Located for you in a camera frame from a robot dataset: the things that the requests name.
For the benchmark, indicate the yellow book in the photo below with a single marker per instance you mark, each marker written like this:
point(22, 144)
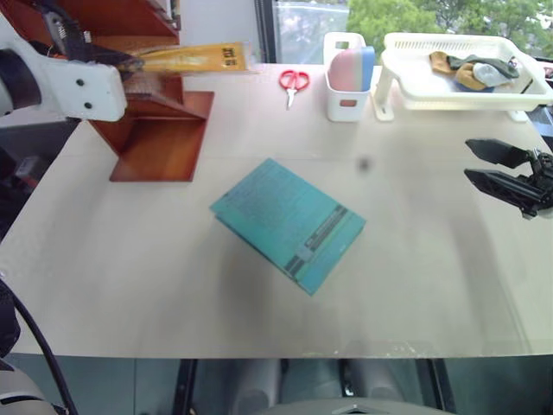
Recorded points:
point(198, 57)

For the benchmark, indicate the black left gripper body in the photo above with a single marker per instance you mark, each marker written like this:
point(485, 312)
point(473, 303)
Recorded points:
point(69, 36)

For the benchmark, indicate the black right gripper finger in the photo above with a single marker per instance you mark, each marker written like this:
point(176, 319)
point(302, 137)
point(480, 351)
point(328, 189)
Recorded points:
point(501, 183)
point(497, 151)

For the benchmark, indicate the black window frame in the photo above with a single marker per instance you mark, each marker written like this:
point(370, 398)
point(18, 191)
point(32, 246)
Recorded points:
point(264, 30)

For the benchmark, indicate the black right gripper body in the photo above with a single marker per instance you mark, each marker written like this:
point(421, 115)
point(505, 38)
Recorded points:
point(540, 181)

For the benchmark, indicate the white plastic storage bin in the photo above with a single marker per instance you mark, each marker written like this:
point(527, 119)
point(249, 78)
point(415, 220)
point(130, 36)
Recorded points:
point(345, 104)

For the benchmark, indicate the white plastic basket tray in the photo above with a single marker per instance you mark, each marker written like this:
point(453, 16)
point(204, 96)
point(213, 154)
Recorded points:
point(436, 97)

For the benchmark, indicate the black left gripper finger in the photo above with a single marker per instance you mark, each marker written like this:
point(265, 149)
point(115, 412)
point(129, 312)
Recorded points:
point(114, 58)
point(140, 83)

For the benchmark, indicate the teal book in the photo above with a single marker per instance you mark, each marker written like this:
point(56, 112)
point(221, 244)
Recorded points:
point(288, 225)

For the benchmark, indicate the pink and blue pastel sponge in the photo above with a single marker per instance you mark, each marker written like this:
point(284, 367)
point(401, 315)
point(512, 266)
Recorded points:
point(352, 69)

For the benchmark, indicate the reddish wooden bookshelf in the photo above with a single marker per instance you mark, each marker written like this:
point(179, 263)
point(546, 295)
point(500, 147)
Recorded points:
point(160, 134)

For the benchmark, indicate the brown sock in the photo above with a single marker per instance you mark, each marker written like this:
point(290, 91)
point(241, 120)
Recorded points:
point(440, 61)

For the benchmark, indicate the dark green sock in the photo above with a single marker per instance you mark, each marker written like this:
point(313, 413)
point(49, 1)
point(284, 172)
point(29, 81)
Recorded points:
point(497, 64)

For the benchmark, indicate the blue cloth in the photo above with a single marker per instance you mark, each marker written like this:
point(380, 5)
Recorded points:
point(484, 89)

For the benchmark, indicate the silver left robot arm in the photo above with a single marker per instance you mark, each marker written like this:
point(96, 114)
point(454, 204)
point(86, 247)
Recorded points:
point(17, 82)

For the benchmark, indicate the grey sock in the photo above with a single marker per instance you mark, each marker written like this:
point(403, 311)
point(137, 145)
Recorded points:
point(490, 74)

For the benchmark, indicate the tan sock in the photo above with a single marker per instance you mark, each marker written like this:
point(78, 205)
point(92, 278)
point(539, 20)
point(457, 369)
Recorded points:
point(468, 78)

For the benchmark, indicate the black table leg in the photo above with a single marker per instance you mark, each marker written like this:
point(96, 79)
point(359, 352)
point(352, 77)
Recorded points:
point(185, 387)
point(436, 384)

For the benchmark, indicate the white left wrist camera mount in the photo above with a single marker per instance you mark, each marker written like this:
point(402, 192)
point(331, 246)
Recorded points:
point(86, 93)

